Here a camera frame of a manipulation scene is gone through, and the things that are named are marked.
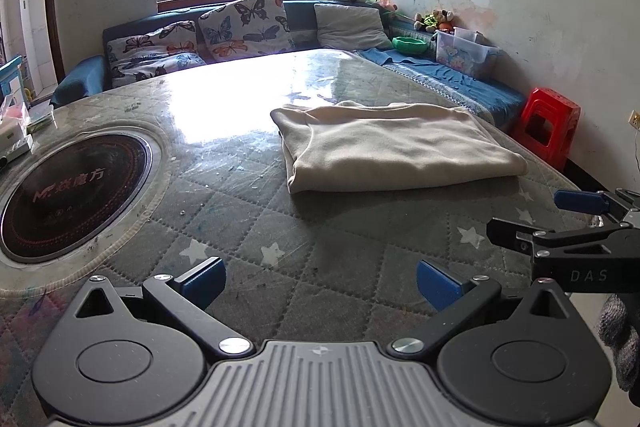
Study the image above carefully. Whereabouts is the light blue cabinet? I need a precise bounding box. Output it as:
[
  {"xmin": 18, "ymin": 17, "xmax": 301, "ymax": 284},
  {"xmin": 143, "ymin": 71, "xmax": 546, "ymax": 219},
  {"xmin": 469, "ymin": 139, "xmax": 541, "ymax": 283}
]
[{"xmin": 0, "ymin": 55, "xmax": 31, "ymax": 100}]

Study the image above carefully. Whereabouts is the black round induction cooktop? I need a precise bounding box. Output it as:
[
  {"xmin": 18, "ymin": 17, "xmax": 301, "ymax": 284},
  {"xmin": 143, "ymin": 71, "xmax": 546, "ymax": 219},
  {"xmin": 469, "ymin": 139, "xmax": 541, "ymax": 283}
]
[{"xmin": 0, "ymin": 122, "xmax": 173, "ymax": 265}]

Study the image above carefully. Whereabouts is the pink tissue pack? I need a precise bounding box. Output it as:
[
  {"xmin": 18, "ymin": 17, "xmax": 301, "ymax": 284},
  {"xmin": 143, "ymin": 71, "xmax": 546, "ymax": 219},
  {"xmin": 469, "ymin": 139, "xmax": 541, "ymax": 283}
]
[{"xmin": 0, "ymin": 96, "xmax": 30, "ymax": 128}]

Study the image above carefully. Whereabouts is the grey quilted star table cover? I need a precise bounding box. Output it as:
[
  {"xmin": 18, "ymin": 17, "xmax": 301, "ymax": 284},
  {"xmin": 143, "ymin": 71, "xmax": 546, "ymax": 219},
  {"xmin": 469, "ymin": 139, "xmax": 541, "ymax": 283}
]
[{"xmin": 0, "ymin": 48, "xmax": 621, "ymax": 427}]

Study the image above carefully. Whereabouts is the clear plastic storage box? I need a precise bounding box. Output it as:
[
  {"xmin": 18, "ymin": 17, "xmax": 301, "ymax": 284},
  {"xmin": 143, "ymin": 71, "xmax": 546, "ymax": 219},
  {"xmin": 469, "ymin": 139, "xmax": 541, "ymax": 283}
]
[{"xmin": 432, "ymin": 27, "xmax": 500, "ymax": 80}]

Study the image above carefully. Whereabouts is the butterfly print pillow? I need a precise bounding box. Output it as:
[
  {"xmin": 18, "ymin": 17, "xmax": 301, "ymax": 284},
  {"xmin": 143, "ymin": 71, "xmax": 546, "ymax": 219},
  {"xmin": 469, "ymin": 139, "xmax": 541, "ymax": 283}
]
[
  {"xmin": 198, "ymin": 0, "xmax": 293, "ymax": 62},
  {"xmin": 106, "ymin": 21, "xmax": 207, "ymax": 88}
]

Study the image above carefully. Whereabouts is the brown plush toy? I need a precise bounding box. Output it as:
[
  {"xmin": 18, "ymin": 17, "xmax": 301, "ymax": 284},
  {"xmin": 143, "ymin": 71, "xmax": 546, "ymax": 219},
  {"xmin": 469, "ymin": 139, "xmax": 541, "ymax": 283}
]
[{"xmin": 432, "ymin": 9, "xmax": 456, "ymax": 32}]

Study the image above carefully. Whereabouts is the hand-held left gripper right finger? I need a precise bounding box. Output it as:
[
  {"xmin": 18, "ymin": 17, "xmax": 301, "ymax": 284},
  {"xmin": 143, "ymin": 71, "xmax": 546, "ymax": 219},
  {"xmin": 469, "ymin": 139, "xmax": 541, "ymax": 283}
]
[{"xmin": 387, "ymin": 259, "xmax": 576, "ymax": 354}]

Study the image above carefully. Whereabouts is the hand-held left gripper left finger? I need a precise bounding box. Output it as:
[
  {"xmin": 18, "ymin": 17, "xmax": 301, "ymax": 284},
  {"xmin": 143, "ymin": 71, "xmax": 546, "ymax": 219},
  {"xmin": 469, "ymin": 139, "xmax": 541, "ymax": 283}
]
[{"xmin": 74, "ymin": 257, "xmax": 254, "ymax": 356}]

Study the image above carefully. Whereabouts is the grey pillow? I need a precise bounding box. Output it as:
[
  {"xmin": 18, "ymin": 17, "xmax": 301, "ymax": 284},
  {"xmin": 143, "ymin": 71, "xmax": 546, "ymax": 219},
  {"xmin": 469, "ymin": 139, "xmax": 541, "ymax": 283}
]
[{"xmin": 314, "ymin": 3, "xmax": 393, "ymax": 52}]

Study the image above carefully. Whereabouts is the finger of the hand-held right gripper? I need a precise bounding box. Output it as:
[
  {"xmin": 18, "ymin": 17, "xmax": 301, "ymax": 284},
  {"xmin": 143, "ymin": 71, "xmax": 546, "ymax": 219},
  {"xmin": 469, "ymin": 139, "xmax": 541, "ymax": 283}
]
[
  {"xmin": 554, "ymin": 188, "xmax": 640, "ymax": 224},
  {"xmin": 486, "ymin": 217, "xmax": 640, "ymax": 258}
]

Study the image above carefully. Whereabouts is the white box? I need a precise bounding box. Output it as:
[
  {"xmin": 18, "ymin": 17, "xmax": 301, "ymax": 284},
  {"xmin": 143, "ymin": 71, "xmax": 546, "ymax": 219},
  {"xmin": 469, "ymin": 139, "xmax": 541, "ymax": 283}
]
[{"xmin": 0, "ymin": 127, "xmax": 35, "ymax": 160}]

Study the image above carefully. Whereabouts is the green bowl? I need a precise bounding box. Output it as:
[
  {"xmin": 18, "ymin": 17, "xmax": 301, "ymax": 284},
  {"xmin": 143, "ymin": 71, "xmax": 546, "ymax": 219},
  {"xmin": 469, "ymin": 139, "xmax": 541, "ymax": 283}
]
[{"xmin": 391, "ymin": 36, "xmax": 430, "ymax": 55}]

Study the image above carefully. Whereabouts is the cream shirt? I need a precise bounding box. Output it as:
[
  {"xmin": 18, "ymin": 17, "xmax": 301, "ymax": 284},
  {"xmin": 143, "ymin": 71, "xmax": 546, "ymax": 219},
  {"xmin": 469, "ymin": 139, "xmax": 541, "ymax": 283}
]
[{"xmin": 270, "ymin": 100, "xmax": 528, "ymax": 195}]

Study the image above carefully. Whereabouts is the red plastic stool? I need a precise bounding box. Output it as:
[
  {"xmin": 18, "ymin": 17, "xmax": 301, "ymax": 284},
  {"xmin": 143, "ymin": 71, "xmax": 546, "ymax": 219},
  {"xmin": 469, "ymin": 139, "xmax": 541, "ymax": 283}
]
[{"xmin": 511, "ymin": 87, "xmax": 582, "ymax": 172}]

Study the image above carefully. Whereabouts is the person's right hand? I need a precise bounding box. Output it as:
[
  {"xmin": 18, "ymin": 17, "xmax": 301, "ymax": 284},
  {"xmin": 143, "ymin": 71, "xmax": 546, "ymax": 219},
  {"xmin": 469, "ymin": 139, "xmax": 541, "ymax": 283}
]
[{"xmin": 597, "ymin": 293, "xmax": 640, "ymax": 408}]

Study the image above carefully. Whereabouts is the blue corner sofa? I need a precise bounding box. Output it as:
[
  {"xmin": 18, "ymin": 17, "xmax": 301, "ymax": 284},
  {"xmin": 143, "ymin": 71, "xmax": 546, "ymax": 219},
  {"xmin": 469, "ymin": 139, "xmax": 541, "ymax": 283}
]
[{"xmin": 50, "ymin": 0, "xmax": 527, "ymax": 135}]

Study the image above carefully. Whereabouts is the blue sofa blanket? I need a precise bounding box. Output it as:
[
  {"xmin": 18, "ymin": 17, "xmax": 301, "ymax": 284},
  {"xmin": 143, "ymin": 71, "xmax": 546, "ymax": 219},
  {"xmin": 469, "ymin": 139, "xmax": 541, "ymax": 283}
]
[{"xmin": 360, "ymin": 47, "xmax": 526, "ymax": 118}]

